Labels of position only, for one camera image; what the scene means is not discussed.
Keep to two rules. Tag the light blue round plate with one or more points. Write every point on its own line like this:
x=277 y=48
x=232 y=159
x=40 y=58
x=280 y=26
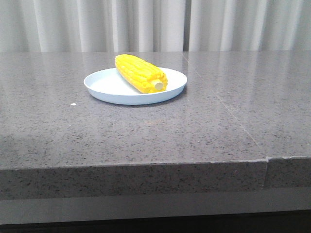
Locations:
x=108 y=85

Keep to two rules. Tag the yellow corn cob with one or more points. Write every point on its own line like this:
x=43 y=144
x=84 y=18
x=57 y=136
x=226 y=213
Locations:
x=142 y=75

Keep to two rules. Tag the white pleated curtain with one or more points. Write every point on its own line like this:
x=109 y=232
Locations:
x=154 y=25

